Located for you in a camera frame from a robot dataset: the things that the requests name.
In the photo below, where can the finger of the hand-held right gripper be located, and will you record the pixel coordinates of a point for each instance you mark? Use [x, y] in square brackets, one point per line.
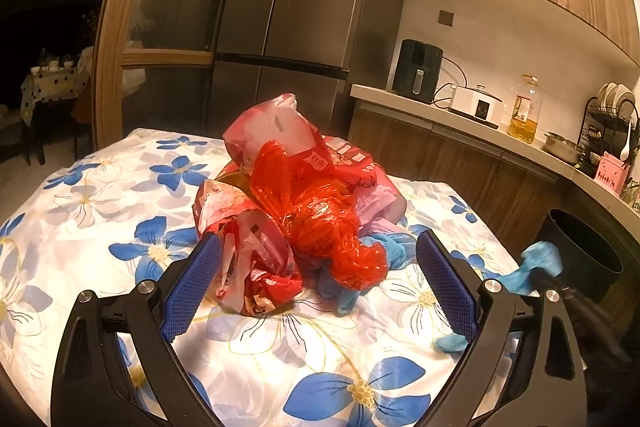
[565, 289]

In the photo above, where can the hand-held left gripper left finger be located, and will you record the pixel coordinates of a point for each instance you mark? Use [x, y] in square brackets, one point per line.
[192, 287]

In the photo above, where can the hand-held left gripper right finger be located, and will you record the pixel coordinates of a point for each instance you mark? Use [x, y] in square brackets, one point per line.
[447, 287]

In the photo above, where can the black trash bin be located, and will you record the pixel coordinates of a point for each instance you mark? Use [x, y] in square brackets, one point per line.
[585, 247]

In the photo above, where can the red white wrapper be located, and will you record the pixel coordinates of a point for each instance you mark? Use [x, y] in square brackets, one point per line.
[255, 257]

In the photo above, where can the pink plastic bag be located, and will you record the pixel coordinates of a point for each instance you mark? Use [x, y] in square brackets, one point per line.
[385, 202]

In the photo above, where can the translucent red plastic bag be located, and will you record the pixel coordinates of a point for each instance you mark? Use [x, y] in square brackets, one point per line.
[320, 217]

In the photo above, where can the red printed snack packaging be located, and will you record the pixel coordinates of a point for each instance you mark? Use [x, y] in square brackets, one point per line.
[350, 162]

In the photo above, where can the pale red white plastic bag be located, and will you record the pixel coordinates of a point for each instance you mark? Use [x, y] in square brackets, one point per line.
[275, 122]

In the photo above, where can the blue floral tablecloth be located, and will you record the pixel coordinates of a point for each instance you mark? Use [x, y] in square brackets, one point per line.
[100, 217]

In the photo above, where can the pink utensil holder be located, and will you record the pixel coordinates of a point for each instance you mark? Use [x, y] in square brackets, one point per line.
[611, 174]

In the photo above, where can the wooden lower cabinets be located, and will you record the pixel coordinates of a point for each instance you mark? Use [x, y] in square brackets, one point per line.
[450, 157]

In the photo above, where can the stainless steel bowl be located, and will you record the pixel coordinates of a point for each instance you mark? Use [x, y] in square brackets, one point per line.
[562, 147]

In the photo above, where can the white ladle spoon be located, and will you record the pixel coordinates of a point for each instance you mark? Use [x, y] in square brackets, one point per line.
[626, 149]

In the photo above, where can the cooking oil bottle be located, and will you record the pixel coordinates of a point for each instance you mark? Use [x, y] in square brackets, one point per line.
[524, 122]

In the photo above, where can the white electric cooker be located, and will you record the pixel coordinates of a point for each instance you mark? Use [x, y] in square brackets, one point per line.
[475, 104]

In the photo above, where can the pale stone countertop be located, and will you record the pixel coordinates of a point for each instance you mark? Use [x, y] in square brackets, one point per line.
[400, 99]

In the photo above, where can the white plate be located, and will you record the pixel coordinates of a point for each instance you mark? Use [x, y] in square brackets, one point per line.
[627, 97]
[603, 91]
[613, 92]

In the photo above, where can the black air fryer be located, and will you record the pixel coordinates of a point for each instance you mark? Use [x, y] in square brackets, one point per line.
[417, 69]

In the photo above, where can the table with dotted cloth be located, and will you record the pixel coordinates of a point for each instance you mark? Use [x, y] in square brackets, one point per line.
[50, 82]

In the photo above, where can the wooden framed glass door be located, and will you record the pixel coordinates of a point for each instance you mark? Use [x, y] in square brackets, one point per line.
[165, 32]

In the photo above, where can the dark steel refrigerator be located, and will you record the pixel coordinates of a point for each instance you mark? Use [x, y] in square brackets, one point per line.
[310, 7]

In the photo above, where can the dark wall switch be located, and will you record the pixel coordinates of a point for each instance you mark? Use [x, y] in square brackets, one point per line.
[445, 18]

